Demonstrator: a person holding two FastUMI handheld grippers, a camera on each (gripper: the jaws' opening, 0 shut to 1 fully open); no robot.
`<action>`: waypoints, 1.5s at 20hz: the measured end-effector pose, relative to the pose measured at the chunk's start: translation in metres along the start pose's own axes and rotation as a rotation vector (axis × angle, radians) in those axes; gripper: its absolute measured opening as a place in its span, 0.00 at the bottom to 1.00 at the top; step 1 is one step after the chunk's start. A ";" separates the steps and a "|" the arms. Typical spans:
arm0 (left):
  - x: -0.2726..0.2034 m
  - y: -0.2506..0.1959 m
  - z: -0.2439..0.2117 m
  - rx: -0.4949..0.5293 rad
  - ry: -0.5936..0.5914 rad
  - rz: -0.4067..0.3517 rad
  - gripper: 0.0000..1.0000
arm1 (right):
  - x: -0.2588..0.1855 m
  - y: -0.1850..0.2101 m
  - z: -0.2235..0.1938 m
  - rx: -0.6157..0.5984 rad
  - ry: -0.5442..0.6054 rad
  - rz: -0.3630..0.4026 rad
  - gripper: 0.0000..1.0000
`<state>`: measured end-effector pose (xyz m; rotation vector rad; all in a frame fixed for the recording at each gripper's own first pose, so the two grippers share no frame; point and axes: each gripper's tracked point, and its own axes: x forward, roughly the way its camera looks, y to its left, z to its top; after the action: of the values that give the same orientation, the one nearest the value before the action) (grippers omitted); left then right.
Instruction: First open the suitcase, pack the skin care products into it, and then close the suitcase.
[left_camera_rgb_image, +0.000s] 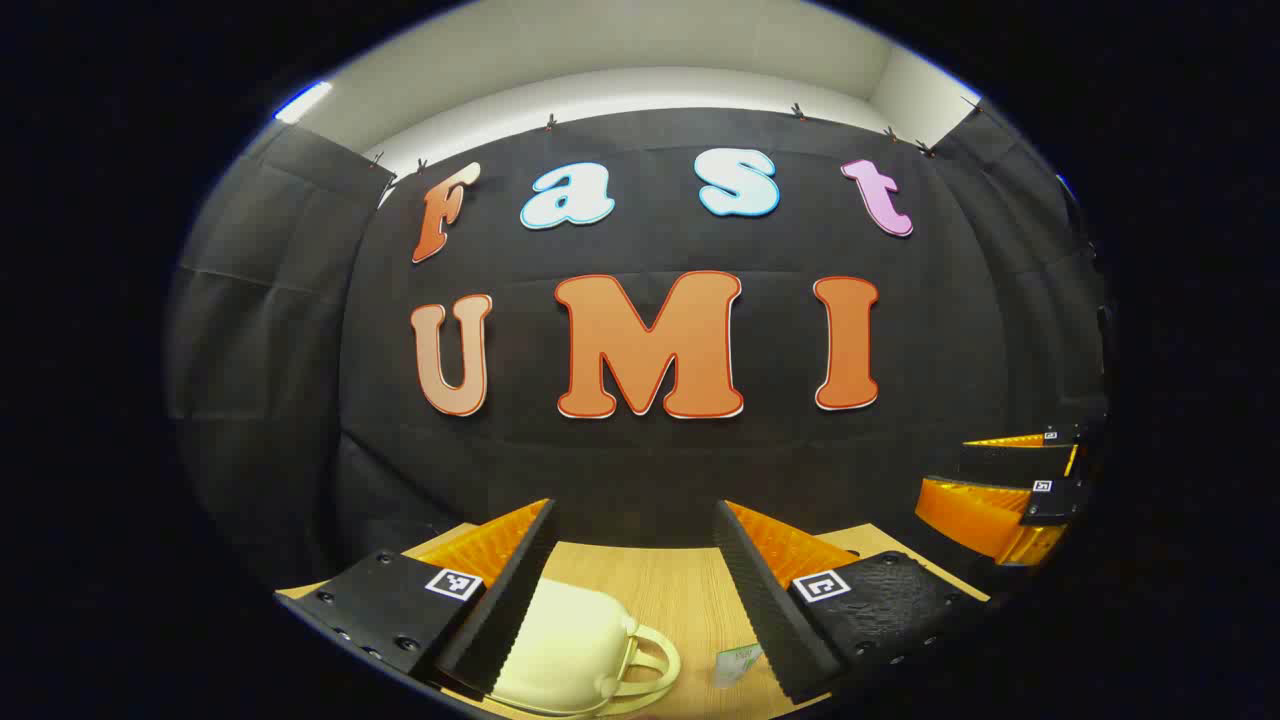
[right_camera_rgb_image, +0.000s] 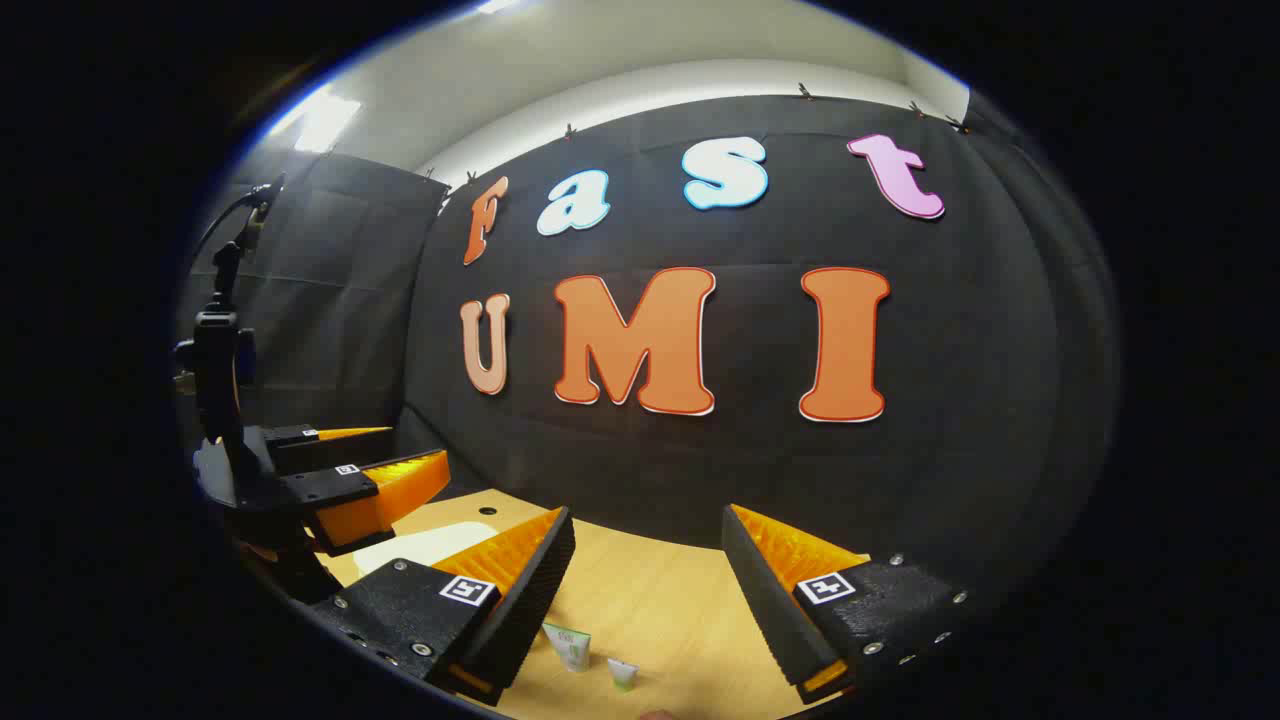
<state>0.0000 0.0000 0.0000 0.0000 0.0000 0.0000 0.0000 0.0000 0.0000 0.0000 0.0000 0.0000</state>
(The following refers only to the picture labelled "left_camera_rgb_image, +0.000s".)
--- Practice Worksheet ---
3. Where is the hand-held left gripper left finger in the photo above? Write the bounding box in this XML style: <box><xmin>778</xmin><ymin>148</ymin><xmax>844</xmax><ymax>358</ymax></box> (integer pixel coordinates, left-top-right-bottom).
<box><xmin>275</xmin><ymin>498</ymin><xmax>558</xmax><ymax>701</ymax></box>

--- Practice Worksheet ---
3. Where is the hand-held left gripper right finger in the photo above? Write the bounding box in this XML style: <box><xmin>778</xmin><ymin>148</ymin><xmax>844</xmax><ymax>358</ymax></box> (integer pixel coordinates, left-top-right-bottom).
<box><xmin>713</xmin><ymin>500</ymin><xmax>991</xmax><ymax>706</ymax></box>

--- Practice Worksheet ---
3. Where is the large green white skincare tube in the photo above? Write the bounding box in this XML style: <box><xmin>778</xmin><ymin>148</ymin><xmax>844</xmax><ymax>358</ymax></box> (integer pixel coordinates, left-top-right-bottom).
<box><xmin>714</xmin><ymin>645</ymin><xmax>764</xmax><ymax>690</ymax></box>

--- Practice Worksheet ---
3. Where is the pale yellow suitcase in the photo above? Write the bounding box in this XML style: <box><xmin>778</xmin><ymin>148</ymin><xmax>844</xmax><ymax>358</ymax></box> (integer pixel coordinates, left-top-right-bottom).
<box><xmin>488</xmin><ymin>578</ymin><xmax>683</xmax><ymax>717</ymax></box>

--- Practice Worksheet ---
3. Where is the black backdrop cloth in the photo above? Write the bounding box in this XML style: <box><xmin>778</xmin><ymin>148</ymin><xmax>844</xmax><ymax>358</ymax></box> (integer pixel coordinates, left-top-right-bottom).
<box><xmin>165</xmin><ymin>105</ymin><xmax>1116</xmax><ymax>591</ymax></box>

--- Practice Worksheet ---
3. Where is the ceiling light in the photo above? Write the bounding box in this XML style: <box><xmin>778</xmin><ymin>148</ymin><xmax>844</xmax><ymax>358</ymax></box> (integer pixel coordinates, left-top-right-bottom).
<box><xmin>272</xmin><ymin>80</ymin><xmax>334</xmax><ymax>126</ymax></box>

